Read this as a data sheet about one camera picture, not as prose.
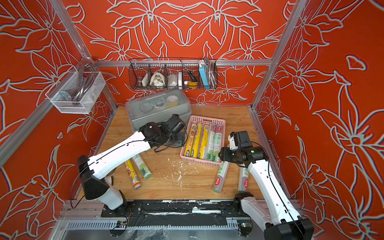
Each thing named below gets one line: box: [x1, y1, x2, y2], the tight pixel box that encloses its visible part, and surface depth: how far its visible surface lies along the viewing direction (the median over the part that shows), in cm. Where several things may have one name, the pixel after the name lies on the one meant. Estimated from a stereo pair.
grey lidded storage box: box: [125, 89, 193, 132], surface depth 99 cm
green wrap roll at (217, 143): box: [212, 125, 222, 163], surface depth 94 cm
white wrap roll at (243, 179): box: [238, 163, 249, 194], surface depth 80 cm
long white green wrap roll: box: [212, 161, 230, 194], surface depth 81 cm
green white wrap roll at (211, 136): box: [206, 123, 217, 161], surface depth 96 cm
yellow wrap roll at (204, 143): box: [198, 123, 210, 160], surface depth 96 cm
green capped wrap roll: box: [132, 154, 152, 179], surface depth 84 cm
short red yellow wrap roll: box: [125, 159, 142, 191], surface depth 82 cm
